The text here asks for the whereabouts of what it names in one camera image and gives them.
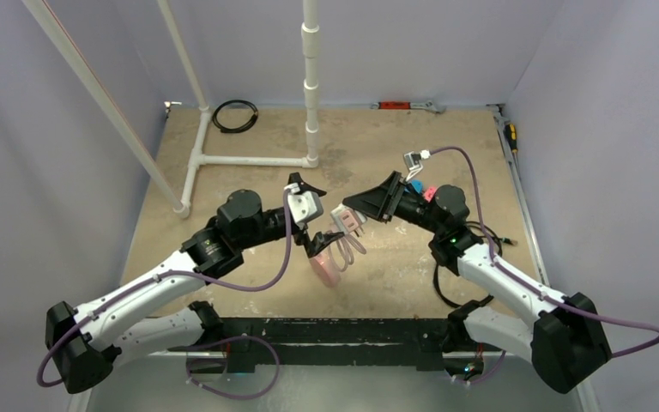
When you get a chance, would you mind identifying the pink round power strip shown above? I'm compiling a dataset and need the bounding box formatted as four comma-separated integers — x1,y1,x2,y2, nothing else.
309,251,341,288

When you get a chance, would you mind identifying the blue plug adapter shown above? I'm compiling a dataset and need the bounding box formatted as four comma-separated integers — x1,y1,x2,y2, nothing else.
406,179,424,195

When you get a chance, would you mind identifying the pink power cord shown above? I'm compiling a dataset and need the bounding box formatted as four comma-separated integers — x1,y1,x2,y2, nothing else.
332,230,368,273

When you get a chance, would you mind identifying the pink plug adapter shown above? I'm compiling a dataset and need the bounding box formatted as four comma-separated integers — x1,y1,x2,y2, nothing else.
422,186,438,202

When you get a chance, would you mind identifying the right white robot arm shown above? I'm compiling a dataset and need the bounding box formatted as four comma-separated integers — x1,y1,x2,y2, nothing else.
342,172,613,393

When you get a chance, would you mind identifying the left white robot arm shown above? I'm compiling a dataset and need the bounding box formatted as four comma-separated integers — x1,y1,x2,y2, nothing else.
37,173,348,394

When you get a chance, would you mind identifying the red adjustable wrench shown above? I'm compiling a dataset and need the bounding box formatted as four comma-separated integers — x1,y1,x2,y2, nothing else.
370,100,445,114

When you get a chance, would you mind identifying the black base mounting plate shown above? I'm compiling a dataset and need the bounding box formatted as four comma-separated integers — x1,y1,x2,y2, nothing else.
186,318,488,379

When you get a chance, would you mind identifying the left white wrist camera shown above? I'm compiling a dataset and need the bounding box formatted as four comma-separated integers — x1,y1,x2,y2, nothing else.
287,191,324,227

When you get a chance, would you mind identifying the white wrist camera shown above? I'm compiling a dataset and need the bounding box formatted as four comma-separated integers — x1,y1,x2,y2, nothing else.
287,191,324,227
402,149,431,183

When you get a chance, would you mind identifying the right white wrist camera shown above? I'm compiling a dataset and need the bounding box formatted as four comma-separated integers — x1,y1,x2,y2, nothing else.
402,149,431,183

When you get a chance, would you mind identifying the black coiled cable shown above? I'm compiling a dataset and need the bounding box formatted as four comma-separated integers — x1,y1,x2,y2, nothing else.
211,100,259,135

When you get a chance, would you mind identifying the black cable bundle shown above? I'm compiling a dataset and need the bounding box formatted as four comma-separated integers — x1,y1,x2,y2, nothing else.
432,221,518,309

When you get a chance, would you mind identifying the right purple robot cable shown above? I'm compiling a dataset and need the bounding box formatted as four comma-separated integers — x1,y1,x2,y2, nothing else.
428,146,659,386

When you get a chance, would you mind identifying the white PVC pipe frame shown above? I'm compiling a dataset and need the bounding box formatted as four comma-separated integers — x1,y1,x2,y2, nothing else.
23,1,319,219

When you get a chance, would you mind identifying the yellow handled screwdriver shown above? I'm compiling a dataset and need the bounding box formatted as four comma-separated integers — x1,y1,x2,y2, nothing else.
504,122,518,155

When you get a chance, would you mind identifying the aluminium extrusion rail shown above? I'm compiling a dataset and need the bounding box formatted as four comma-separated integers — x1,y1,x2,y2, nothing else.
83,317,586,358

